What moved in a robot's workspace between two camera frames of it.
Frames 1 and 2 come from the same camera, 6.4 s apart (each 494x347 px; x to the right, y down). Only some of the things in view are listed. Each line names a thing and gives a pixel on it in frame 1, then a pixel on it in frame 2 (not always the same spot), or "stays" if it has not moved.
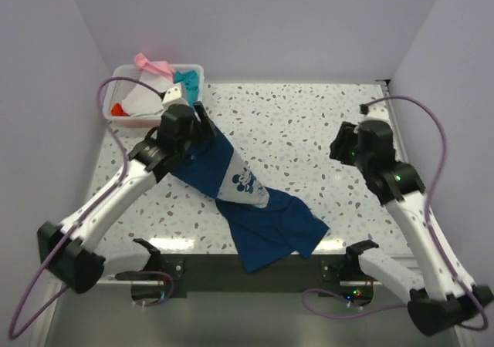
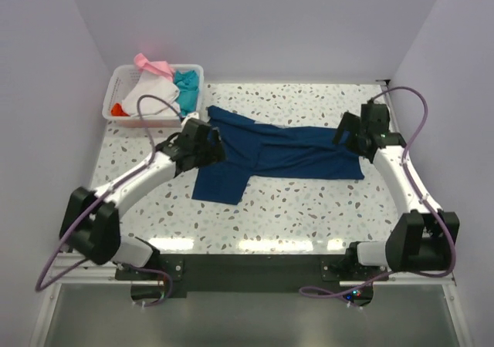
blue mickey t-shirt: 262,231 -> 253,150
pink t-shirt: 159,65 stays
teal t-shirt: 190,79 stays
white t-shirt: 141,100 stays
